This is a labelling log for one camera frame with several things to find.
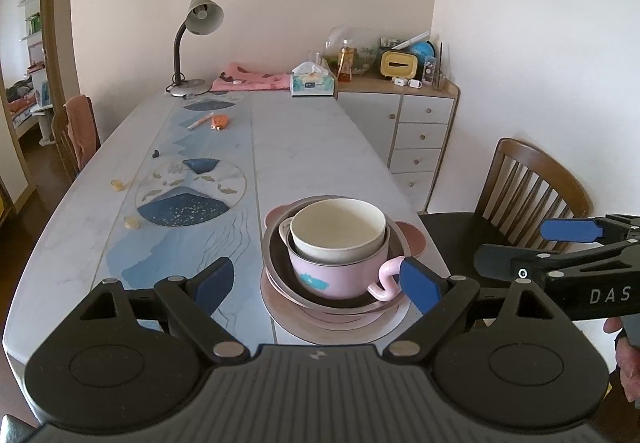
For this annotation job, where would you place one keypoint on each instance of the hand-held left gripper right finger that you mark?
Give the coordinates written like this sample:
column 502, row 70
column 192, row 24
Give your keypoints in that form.
column 420, row 285

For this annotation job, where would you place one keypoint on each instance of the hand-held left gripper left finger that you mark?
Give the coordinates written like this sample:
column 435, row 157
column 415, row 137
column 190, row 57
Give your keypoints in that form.
column 215, row 283

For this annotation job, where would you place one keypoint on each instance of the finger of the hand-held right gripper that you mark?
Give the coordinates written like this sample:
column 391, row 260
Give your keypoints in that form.
column 505, row 262
column 570, row 229

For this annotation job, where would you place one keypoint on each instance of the pink mouse-shaped plate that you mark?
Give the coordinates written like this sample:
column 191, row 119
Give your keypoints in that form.
column 412, row 238

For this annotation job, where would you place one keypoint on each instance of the stainless steel bowl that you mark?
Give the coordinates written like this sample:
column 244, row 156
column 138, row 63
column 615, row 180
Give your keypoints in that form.
column 272, row 253

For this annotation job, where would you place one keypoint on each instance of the cream bowl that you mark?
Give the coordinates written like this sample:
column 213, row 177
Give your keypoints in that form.
column 340, row 228

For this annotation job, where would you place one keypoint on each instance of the large white plate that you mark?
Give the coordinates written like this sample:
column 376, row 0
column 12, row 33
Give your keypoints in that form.
column 320, row 335

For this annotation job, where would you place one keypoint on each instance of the person's right hand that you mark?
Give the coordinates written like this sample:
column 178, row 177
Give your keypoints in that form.
column 627, row 368

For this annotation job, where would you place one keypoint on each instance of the blue printed table runner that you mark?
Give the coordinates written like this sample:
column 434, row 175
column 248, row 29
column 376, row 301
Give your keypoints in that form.
column 200, row 243

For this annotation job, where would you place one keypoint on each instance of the wooden slat-back chair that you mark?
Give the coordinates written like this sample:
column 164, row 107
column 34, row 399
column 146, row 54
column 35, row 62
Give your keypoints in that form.
column 525, row 183

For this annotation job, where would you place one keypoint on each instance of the yellow round coaster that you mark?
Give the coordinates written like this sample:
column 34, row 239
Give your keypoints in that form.
column 118, row 185

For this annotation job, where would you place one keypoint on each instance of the white drawer cabinet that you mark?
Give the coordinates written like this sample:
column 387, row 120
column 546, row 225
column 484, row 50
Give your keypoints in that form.
column 425, row 133

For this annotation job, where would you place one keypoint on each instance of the orange pouch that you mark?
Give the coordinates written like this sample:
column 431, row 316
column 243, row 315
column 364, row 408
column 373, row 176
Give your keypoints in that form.
column 221, row 122

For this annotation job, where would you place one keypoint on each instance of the pink towel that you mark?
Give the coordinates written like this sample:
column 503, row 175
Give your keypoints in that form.
column 82, row 128

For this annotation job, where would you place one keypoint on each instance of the clear plastic box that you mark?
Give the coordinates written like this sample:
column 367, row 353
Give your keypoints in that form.
column 428, row 72

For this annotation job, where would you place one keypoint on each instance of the pink patterned cloth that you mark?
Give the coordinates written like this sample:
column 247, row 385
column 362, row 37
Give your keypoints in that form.
column 250, row 80

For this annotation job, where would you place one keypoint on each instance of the wooden chair with towel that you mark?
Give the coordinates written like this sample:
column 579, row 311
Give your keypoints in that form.
column 62, row 143

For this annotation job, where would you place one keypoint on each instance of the yellow tissue holder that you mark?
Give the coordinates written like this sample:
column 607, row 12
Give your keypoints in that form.
column 397, row 65

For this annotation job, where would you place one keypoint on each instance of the tissue box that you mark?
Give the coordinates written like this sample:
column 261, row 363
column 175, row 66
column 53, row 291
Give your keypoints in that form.
column 312, row 84

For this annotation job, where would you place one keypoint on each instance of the blue globe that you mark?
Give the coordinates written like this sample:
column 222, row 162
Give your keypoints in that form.
column 425, row 53

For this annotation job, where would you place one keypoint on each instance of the glass fish bowl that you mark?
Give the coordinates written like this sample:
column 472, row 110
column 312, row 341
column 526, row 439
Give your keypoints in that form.
column 364, row 60

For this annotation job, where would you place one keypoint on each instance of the amber bottle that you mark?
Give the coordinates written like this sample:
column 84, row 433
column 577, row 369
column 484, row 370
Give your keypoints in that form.
column 345, row 65

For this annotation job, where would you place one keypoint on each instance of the clear glass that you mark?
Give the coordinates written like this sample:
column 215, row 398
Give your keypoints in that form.
column 340, row 38

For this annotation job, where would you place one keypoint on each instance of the grey desk lamp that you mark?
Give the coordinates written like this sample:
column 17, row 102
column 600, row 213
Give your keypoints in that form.
column 200, row 15

